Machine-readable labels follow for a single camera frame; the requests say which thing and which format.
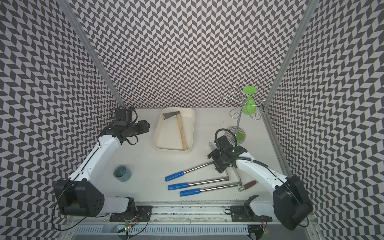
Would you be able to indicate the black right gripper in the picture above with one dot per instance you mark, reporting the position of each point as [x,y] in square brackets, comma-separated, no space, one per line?
[213,154]

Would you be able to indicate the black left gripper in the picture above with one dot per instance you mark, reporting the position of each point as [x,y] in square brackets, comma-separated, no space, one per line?
[144,126]

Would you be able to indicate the cream plastic storage box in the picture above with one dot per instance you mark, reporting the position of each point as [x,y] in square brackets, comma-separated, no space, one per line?
[167,135]

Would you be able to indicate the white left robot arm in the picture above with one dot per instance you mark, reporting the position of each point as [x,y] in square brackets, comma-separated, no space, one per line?
[78,195]

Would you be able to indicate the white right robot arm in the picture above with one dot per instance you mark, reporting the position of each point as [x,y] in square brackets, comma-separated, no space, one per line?
[290,202]

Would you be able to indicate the grey tape roll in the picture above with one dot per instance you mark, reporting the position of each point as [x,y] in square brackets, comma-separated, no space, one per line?
[122,173]

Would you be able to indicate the grey metal corner profile right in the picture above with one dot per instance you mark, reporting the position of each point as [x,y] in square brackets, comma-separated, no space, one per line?
[303,24]

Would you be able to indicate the grey metal corner profile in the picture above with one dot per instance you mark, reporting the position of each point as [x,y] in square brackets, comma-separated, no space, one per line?
[303,24]
[90,54]

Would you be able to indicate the chrome stand with green cups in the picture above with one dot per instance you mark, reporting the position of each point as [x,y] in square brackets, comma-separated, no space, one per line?
[247,106]

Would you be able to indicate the grey metal corner profile left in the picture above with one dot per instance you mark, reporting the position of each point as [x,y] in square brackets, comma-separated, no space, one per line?
[90,54]

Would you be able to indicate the brown handle scraper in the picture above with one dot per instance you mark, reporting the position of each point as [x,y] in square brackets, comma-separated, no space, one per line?
[247,185]

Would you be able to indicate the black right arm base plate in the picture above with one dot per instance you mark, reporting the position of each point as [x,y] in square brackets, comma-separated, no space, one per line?
[243,214]

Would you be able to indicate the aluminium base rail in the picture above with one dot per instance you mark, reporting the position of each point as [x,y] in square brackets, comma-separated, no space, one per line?
[188,222]

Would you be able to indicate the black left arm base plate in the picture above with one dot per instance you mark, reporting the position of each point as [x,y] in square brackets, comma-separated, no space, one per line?
[136,215]

